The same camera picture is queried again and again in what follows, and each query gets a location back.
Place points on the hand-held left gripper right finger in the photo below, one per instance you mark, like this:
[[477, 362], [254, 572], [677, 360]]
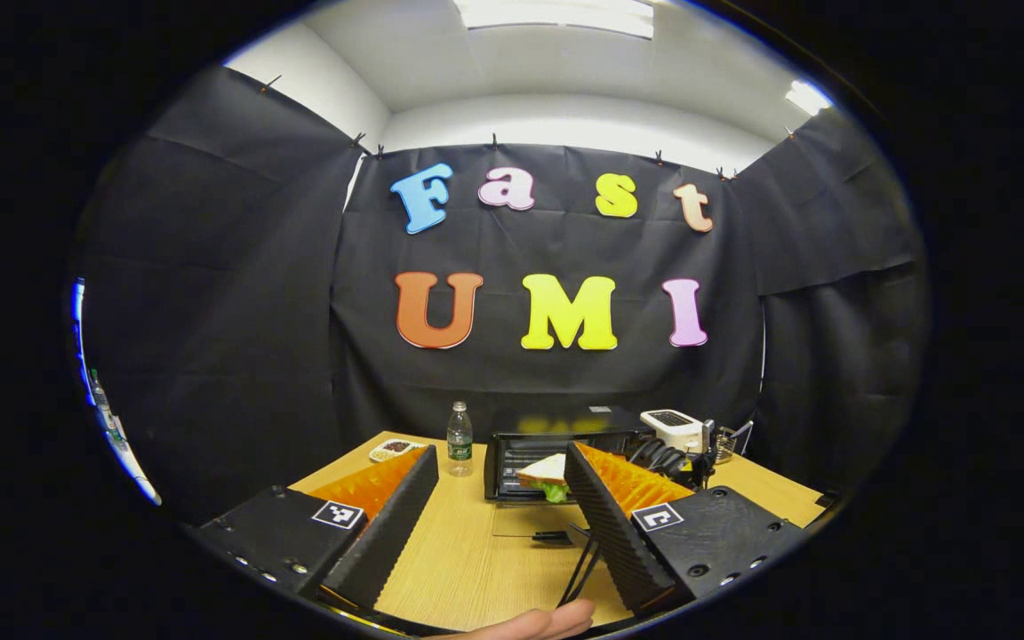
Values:
[[610, 533]]

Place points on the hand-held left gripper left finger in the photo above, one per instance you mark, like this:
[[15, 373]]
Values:
[[396, 533]]

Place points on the sandwich with lettuce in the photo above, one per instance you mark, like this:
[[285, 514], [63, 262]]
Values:
[[548, 471]]

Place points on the black electric oven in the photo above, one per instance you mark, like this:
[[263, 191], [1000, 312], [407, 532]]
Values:
[[512, 453]]

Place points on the white dish with dark food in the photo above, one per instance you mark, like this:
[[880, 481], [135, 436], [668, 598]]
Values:
[[395, 450]]

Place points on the white toaster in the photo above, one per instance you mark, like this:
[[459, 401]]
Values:
[[672, 428]]

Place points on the clear plastic water bottle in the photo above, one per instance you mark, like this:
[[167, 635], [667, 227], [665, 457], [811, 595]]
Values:
[[460, 444]]

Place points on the black backdrop cloth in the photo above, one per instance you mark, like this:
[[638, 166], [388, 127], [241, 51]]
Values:
[[521, 249]]

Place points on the small ceiling light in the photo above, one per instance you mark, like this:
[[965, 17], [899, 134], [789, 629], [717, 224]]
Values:
[[808, 96]]

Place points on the large ceiling light panel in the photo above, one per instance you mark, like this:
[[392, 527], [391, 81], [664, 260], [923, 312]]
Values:
[[556, 16]]

